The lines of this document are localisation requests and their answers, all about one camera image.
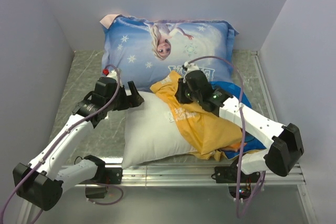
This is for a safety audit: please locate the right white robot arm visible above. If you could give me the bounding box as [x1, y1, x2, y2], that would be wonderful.
[175, 70, 304, 182]

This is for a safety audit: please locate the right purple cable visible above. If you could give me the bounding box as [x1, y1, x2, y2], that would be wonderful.
[187, 55, 266, 219]

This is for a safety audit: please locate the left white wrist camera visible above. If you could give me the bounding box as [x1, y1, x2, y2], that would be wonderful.
[102, 68, 119, 80]

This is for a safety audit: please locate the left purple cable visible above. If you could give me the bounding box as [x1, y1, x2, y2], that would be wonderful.
[0, 63, 124, 224]

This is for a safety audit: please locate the pink cloth corner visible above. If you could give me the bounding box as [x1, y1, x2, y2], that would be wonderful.
[100, 14, 121, 29]

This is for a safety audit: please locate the blue Elsa pillow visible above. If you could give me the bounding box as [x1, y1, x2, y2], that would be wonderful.
[101, 15, 238, 91]

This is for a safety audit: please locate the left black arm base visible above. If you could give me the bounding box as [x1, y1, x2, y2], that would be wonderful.
[80, 167, 124, 206]

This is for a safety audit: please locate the aluminium front rail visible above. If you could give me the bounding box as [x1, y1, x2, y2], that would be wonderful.
[73, 163, 307, 187]

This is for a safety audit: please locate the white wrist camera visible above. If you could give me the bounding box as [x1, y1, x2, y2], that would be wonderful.
[182, 61, 199, 75]
[102, 68, 119, 80]

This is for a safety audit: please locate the white pillow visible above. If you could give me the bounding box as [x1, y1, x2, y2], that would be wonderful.
[122, 91, 196, 169]

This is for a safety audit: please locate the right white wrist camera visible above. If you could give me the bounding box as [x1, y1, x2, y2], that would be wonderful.
[182, 61, 199, 75]

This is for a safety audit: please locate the purple cable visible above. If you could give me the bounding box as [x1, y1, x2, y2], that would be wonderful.
[0, 63, 124, 224]
[187, 55, 266, 219]

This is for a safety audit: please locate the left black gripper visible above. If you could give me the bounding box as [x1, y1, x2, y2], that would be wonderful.
[106, 81, 144, 111]

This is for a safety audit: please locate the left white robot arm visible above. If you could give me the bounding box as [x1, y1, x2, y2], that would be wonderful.
[13, 77, 144, 211]

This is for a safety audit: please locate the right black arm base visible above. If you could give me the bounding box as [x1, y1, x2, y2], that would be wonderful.
[211, 165, 252, 201]

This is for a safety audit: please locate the yellow Mickey Mouse pillowcase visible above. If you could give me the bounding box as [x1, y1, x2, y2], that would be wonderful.
[150, 71, 242, 161]

